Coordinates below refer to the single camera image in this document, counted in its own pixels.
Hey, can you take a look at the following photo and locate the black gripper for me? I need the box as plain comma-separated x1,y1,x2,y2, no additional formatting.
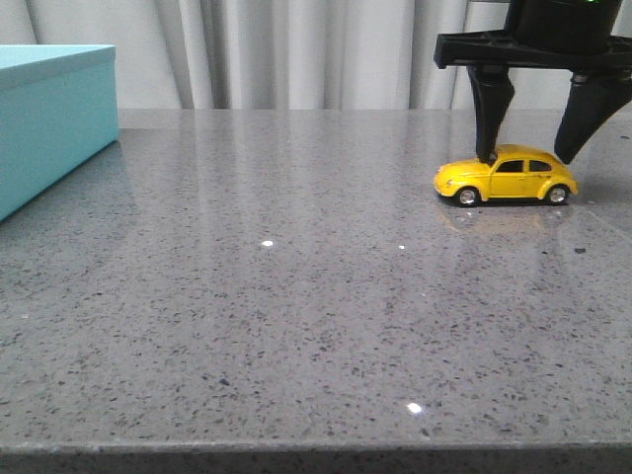
434,0,631,164

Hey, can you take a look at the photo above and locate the yellow toy beetle car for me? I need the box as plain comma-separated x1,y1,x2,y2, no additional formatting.
434,144,579,206

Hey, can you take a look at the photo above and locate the light blue box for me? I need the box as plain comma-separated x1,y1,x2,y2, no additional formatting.
1,44,119,217

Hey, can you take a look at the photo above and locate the grey pleated curtain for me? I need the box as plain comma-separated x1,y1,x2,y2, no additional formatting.
0,0,632,112

